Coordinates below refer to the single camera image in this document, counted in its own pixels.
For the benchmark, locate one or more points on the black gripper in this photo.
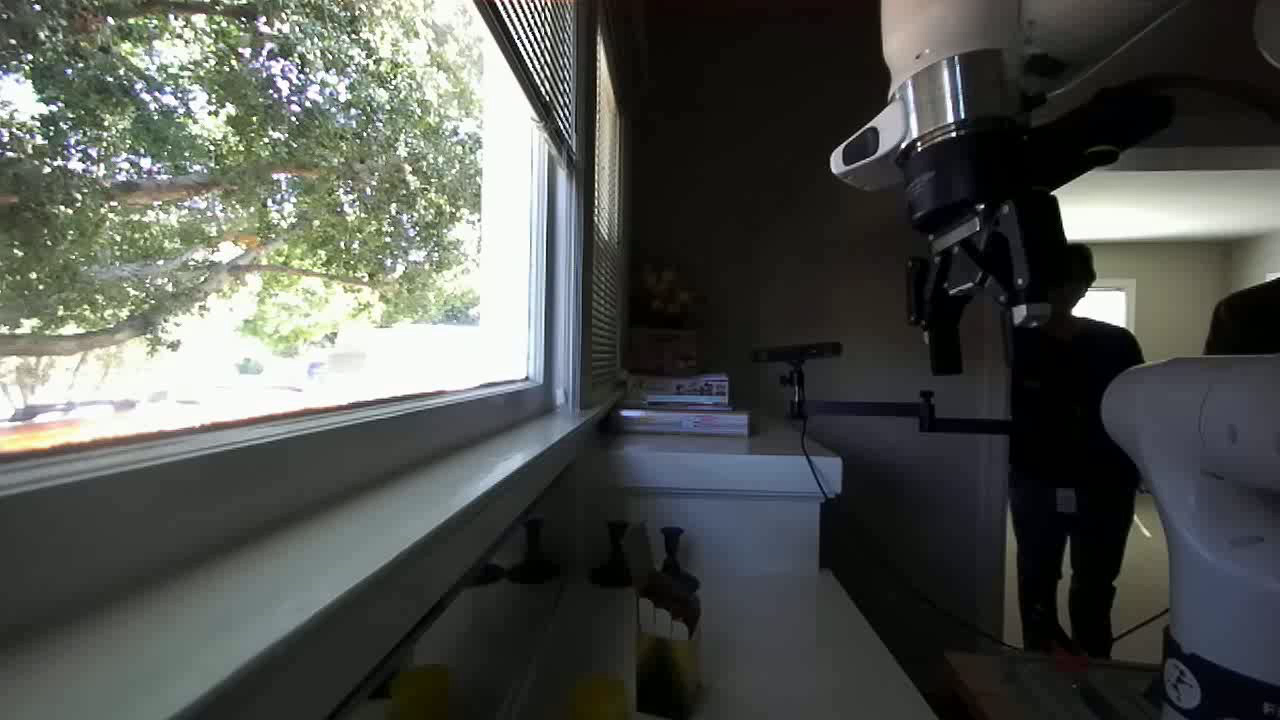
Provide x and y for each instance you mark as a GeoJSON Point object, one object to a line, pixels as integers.
{"type": "Point", "coordinates": [982, 174]}

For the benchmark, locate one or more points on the large white window blinds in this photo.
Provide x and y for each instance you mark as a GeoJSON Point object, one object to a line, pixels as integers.
{"type": "Point", "coordinates": [534, 61]}

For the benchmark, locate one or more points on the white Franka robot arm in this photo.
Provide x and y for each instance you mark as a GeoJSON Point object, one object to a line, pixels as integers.
{"type": "Point", "coordinates": [1202, 464]}

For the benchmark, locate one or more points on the small window slatted blinds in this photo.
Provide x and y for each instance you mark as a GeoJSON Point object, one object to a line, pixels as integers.
{"type": "Point", "coordinates": [605, 306]}

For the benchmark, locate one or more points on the white window sill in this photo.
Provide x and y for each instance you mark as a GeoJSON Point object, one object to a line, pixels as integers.
{"type": "Point", "coordinates": [294, 560]}

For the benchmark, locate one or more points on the person in dark clothes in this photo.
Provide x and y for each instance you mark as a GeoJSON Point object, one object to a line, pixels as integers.
{"type": "Point", "coordinates": [1072, 440]}

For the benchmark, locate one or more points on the thick book with coloured cover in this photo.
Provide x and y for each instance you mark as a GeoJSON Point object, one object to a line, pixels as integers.
{"type": "Point", "coordinates": [680, 388]}

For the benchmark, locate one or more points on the white cabinet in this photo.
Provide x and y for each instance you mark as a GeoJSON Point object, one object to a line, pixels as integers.
{"type": "Point", "coordinates": [727, 502]}

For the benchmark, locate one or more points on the dark bottles on counter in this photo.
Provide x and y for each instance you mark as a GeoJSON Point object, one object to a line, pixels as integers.
{"type": "Point", "coordinates": [667, 643]}

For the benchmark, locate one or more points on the yellow green ball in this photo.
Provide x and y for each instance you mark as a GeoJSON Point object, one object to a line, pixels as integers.
{"type": "Point", "coordinates": [601, 696]}

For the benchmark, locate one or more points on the yellow cup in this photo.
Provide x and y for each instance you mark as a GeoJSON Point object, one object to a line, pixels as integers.
{"type": "Point", "coordinates": [420, 694]}

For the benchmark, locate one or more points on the green tree outside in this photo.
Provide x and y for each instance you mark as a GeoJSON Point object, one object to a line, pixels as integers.
{"type": "Point", "coordinates": [200, 161]}

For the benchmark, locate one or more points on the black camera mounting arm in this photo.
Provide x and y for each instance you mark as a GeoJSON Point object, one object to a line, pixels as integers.
{"type": "Point", "coordinates": [866, 412]}

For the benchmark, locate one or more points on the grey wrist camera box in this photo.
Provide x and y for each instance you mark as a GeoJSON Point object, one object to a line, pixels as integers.
{"type": "Point", "coordinates": [871, 150]}

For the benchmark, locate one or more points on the black bar camera on stand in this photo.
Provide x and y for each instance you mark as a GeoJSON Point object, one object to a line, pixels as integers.
{"type": "Point", "coordinates": [796, 355]}

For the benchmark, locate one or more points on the white window frame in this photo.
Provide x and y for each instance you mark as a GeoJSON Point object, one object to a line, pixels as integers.
{"type": "Point", "coordinates": [561, 281]}

